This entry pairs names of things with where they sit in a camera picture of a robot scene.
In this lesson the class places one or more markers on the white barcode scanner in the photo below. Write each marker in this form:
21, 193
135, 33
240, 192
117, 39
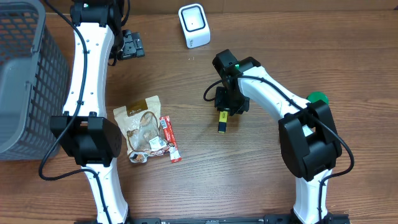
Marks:
194, 25

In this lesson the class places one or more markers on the brown cookie snack bag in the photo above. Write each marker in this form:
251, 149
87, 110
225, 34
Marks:
140, 125

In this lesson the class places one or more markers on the grey plastic mesh basket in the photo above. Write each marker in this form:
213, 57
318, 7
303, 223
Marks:
34, 81

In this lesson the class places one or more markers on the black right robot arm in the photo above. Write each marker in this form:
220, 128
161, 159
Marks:
308, 138

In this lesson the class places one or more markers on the yellow highlighter pen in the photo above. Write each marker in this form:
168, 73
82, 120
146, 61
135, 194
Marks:
223, 118

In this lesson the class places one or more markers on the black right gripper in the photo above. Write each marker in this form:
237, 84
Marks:
221, 103

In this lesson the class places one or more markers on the red snack stick packet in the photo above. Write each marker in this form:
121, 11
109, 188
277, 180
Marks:
170, 137

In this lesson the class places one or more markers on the green lid spice jar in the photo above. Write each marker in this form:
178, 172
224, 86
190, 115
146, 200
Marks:
317, 96

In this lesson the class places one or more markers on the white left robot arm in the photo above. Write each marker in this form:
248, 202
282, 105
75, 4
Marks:
83, 130

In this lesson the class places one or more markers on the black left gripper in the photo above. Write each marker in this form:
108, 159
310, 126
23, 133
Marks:
132, 46

